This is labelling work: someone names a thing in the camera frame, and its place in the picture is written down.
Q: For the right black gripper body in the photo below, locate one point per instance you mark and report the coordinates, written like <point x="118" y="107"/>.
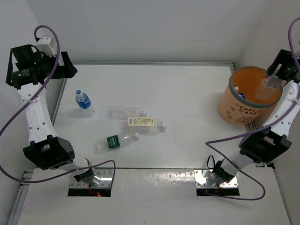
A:
<point x="286" y="58"/>

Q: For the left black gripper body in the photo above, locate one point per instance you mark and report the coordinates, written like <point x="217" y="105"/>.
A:
<point x="46" y="63"/>

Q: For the square clear bottle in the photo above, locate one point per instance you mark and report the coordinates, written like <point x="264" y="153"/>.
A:
<point x="268" y="87"/>

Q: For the blue label bottle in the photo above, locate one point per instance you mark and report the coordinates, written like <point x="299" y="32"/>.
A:
<point x="236" y="88"/>
<point x="84" y="102"/>

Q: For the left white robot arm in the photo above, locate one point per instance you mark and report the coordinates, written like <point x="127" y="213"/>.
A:
<point x="27" y="71"/>

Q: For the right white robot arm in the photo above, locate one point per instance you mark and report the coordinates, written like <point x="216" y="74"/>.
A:
<point x="267" y="142"/>

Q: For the orange bin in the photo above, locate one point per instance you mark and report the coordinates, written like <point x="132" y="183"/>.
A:
<point x="238" y="111"/>

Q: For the clear unlabelled lying bottle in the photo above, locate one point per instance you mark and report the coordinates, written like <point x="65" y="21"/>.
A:
<point x="122" y="112"/>

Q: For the green label lying bottle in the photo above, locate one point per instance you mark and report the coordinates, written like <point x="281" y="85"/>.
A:
<point x="115" y="142"/>

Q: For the yellow label lying bottle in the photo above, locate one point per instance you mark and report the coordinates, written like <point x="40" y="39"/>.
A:
<point x="144" y="125"/>

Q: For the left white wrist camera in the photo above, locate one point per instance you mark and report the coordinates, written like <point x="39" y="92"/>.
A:
<point x="46" y="44"/>

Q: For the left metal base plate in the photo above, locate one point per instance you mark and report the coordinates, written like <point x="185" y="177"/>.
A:
<point x="102" y="179"/>

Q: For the metal base plate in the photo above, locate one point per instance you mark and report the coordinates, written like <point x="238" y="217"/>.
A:
<point x="204" y="179"/>
<point x="102" y="179"/>

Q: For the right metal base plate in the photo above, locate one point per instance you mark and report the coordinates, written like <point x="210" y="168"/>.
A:
<point x="204" y="179"/>

